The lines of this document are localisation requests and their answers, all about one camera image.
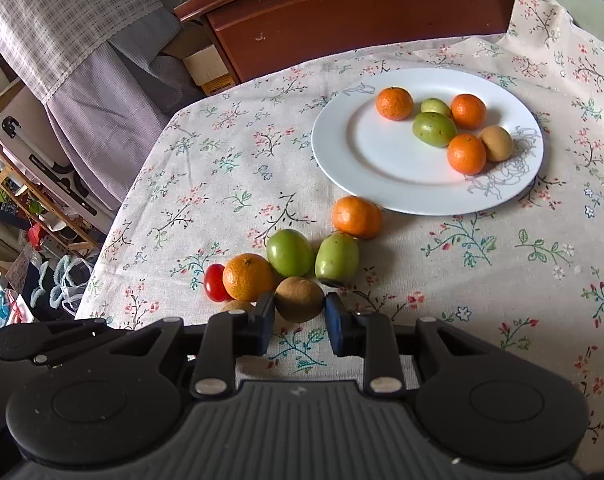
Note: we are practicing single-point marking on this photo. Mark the brown wooden nightstand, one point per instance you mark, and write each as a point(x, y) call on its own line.
point(357, 20)

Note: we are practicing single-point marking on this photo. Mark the white and yellow cardboard box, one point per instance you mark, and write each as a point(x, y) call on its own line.
point(204, 65)

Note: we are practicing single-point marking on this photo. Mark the checkered cloth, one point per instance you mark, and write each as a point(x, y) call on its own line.
point(72, 20)

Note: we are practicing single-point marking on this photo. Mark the brown longan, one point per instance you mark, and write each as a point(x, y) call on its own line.
point(299, 300)
point(496, 143)
point(237, 305)

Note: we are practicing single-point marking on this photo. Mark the fluffy blue slipper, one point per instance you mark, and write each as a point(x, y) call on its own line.
point(72, 280)
point(44, 282)

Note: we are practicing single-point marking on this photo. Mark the red cherry tomato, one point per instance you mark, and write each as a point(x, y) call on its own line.
point(214, 282)

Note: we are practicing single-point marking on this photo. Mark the wooden rack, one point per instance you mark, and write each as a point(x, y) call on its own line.
point(82, 240)

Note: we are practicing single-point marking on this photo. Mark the floral tablecloth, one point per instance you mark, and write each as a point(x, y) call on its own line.
point(232, 160)

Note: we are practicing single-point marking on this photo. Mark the brown cardboard box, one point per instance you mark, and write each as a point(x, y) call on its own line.
point(187, 42)

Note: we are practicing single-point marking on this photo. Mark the white plate with flower print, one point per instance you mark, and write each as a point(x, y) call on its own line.
point(371, 160)

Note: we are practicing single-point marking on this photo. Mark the green jujube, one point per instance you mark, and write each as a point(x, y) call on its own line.
point(435, 105)
point(434, 129)
point(289, 252)
point(337, 257)

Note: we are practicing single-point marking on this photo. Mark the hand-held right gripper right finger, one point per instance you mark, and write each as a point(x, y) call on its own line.
point(337, 325)

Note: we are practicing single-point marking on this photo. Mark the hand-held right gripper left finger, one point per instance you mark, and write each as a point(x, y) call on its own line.
point(264, 325)

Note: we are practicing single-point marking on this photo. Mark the lilac cloth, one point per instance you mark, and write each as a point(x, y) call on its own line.
point(102, 110)

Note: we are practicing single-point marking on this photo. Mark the white plastic bag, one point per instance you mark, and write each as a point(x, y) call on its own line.
point(7, 305)

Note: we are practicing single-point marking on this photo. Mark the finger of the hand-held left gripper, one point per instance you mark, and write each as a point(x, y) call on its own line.
point(67, 333)

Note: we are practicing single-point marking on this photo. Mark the mandarin orange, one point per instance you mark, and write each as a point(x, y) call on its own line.
point(394, 103)
point(248, 277)
point(466, 154)
point(468, 111)
point(357, 217)

